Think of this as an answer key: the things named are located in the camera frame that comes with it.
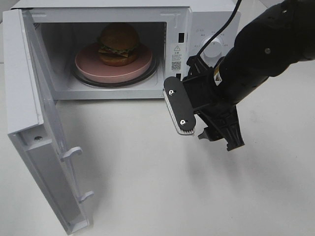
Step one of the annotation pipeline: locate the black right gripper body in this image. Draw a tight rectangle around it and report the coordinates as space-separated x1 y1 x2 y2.
197 57 268 114

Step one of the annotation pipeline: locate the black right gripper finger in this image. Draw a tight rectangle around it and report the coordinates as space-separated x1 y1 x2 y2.
198 106 245 151
187 56 214 78

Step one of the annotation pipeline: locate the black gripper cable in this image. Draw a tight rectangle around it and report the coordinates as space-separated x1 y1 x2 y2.
196 0 243 59

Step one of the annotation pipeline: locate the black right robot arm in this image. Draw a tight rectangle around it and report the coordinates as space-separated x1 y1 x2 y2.
184 0 315 150

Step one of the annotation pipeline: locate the white microwave door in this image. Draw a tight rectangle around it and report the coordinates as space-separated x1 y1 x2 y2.
3 9 94 235

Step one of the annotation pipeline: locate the glass microwave turntable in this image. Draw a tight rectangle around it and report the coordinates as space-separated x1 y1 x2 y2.
71 58 159 88

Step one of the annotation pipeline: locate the upper white microwave knob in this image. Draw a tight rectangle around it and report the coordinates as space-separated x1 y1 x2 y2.
201 36 223 59

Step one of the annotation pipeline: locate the white microwave oven body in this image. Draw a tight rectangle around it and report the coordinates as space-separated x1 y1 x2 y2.
10 0 235 100

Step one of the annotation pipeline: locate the burger with lettuce and cheese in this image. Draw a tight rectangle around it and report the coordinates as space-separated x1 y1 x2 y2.
97 23 140 66

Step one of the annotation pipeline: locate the pink round plate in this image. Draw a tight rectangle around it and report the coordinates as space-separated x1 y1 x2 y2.
75 43 153 84

